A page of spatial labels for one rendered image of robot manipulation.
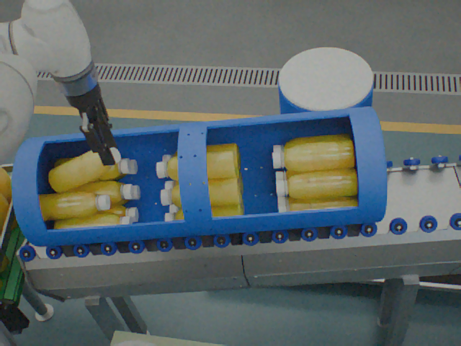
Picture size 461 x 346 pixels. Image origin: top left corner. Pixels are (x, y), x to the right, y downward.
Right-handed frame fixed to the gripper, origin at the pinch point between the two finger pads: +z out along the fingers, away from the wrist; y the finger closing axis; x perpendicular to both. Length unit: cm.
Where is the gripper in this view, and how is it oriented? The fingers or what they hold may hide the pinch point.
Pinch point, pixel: (106, 147)
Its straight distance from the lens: 139.4
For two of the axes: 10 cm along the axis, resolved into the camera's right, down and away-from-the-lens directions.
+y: -0.1, -7.8, 6.3
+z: 1.2, 6.2, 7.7
